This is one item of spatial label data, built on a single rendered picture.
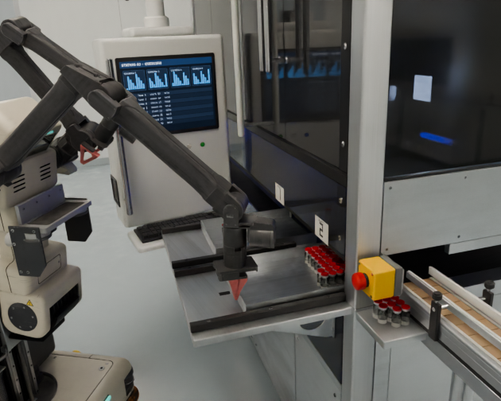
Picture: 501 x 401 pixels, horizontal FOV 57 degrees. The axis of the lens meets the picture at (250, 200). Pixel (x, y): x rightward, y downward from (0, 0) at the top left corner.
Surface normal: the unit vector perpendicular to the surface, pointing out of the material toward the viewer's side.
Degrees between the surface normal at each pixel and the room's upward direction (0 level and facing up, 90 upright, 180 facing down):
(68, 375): 0
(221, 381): 0
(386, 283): 90
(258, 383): 0
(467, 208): 90
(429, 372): 90
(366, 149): 90
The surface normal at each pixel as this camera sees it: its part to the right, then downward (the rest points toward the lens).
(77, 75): -0.18, 0.37
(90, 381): -0.04, -0.94
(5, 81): 0.28, 0.30
